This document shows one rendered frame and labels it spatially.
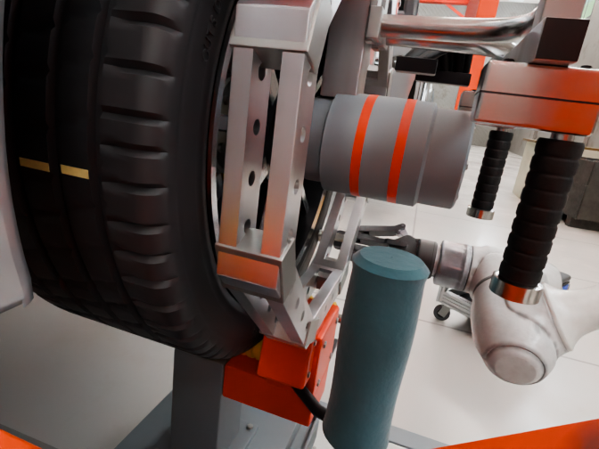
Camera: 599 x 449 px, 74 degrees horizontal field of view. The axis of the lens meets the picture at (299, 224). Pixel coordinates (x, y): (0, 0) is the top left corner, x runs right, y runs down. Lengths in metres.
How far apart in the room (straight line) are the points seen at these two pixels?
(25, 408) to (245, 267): 1.13
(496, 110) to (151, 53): 0.27
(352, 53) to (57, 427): 1.17
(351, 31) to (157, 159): 0.34
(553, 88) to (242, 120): 0.25
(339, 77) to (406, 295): 0.29
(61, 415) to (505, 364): 1.13
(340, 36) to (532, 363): 0.50
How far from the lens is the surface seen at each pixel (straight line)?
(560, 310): 0.68
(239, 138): 0.34
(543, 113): 0.39
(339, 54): 0.57
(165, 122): 0.32
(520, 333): 0.64
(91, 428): 1.32
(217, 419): 0.80
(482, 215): 0.74
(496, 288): 0.42
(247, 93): 0.34
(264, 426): 0.97
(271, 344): 0.61
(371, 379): 0.50
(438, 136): 0.52
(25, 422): 1.39
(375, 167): 0.51
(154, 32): 0.32
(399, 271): 0.45
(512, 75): 0.38
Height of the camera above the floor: 0.90
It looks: 17 degrees down
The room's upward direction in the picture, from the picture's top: 8 degrees clockwise
